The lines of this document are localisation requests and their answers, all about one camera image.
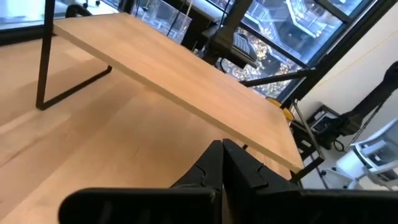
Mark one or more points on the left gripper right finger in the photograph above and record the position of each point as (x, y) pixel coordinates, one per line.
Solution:
(280, 205)

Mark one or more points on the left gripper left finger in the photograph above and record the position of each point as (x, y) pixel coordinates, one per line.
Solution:
(140, 205)

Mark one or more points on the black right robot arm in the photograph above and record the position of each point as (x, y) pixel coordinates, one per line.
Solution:
(373, 99)

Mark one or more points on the wooden shelf with black legs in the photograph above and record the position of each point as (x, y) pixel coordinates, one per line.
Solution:
(171, 71)

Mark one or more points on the white office chair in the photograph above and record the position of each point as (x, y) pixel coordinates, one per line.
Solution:
(373, 152)

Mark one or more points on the black office chair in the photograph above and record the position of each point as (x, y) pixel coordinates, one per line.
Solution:
(242, 46)

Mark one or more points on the clear plastic box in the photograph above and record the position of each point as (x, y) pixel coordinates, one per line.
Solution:
(161, 18)

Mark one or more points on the black metal table frame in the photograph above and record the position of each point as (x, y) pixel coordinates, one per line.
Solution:
(273, 78)

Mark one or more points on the black window frame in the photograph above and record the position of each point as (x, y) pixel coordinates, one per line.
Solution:
(348, 37)

